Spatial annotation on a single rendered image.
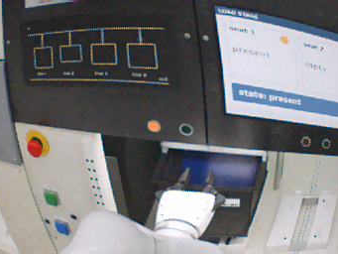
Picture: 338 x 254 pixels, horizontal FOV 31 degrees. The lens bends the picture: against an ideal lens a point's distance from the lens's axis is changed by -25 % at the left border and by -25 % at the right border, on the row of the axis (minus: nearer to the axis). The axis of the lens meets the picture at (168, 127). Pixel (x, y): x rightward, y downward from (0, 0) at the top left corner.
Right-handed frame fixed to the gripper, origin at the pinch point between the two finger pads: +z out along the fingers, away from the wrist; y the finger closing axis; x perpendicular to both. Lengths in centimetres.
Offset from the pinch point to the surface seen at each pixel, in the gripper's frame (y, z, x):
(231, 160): 2.4, 20.3, -12.3
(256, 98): 14.4, -14.4, 31.7
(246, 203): 9.5, 5.7, -12.0
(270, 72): 17.3, -14.4, 37.2
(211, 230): 1.4, 5.7, -22.2
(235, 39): 11.8, -14.4, 42.7
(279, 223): 18.5, 14.3, -28.8
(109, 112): -9.5, -14.2, 25.9
